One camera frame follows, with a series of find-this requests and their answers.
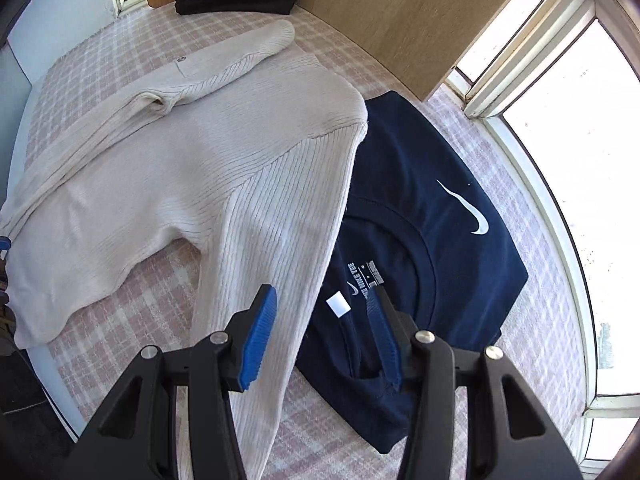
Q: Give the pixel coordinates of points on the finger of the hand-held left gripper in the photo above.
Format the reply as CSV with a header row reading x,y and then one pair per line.
x,y
3,244

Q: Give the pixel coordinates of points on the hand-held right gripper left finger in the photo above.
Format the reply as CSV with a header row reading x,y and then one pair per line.
x,y
257,340

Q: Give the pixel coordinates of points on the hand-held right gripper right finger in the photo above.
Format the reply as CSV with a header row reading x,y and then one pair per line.
x,y
382,335

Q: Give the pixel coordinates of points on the beige ribbed knit sweater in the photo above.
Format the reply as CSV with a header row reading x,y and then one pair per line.
x,y
225,160

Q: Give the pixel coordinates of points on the pink checked tablecloth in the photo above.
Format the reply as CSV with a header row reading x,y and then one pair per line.
x,y
140,330

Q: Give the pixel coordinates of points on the navy t-shirt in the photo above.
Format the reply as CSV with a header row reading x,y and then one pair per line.
x,y
425,185

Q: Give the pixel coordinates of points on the large light wooden board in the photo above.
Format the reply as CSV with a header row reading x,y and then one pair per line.
x,y
400,25

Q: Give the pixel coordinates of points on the white window frame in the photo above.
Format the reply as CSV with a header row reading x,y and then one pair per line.
x,y
525,45

